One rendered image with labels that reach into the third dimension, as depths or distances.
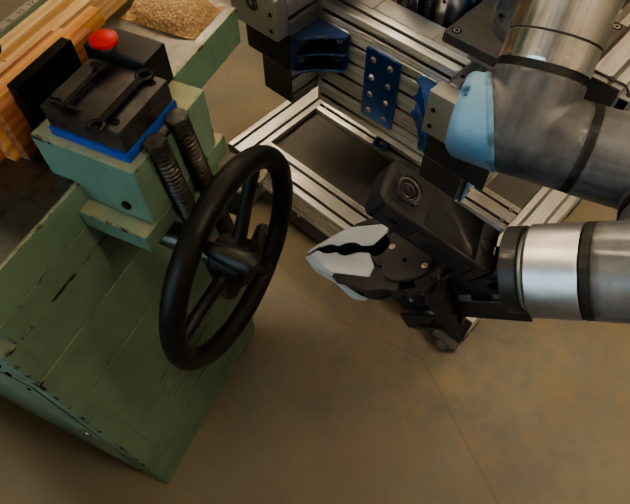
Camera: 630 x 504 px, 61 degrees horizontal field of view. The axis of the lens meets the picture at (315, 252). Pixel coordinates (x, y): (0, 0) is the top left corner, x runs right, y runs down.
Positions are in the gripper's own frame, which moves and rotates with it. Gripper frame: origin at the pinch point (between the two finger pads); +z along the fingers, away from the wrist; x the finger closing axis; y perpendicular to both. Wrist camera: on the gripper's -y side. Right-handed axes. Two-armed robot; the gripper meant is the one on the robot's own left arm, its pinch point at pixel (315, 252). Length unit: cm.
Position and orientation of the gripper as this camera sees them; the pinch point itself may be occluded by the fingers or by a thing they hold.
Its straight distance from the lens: 53.7
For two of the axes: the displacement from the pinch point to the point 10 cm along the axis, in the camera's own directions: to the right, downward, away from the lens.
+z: -8.1, -0.1, 5.9
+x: 3.7, -7.8, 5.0
